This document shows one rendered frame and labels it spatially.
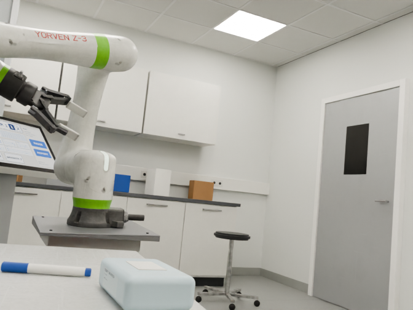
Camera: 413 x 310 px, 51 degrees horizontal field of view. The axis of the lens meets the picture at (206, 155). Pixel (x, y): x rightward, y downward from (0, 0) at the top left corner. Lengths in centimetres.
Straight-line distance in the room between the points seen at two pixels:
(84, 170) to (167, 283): 92
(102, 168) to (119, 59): 37
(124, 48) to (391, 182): 315
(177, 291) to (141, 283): 5
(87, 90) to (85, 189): 38
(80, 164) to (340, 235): 351
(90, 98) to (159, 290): 114
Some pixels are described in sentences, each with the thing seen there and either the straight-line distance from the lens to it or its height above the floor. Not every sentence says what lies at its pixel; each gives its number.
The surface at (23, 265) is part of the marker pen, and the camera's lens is 76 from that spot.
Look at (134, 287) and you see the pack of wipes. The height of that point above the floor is 79.
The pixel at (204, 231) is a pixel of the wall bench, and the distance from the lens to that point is 458.
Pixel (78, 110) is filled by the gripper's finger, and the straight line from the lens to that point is 154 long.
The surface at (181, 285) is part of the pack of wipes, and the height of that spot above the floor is 79.
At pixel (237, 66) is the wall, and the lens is 574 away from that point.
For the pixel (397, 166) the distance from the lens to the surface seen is 416.
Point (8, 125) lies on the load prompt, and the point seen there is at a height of 116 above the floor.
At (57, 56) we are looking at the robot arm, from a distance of 142.
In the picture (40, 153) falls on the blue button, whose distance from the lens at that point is 223.
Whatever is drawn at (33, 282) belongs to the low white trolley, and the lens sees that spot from 71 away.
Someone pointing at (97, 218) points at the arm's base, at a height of 81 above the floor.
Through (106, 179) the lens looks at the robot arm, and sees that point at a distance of 144.
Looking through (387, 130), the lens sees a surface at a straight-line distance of 431.
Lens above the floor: 90
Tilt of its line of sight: 6 degrees up
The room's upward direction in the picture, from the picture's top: 6 degrees clockwise
